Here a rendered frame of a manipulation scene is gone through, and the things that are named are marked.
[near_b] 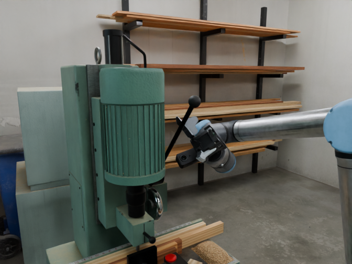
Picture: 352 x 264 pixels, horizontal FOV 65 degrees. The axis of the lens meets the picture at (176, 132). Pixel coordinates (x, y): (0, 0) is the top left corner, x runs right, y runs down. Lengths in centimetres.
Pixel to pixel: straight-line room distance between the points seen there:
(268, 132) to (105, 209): 61
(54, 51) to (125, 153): 241
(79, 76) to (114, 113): 25
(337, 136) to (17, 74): 276
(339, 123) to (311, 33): 379
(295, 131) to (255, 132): 16
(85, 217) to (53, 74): 218
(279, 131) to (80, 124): 65
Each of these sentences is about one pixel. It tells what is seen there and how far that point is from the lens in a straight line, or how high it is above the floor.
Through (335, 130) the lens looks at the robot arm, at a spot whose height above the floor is 137.
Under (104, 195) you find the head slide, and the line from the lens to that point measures 92.
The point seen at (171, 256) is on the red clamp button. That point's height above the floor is 103.
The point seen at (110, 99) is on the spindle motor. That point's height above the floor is 143.
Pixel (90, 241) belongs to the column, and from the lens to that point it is 109.
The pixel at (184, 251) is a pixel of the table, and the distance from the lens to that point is 103.
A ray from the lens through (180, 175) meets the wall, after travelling 375.
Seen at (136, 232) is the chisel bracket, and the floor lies 104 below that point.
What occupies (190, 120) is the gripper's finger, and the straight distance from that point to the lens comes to 86.
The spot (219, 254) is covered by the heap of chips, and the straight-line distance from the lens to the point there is 99.
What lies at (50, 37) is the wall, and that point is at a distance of 308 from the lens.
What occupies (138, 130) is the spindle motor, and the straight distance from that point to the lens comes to 72.
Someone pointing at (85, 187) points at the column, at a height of 112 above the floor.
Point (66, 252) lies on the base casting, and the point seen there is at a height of 80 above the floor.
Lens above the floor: 149
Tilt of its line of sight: 12 degrees down
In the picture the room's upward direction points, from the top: straight up
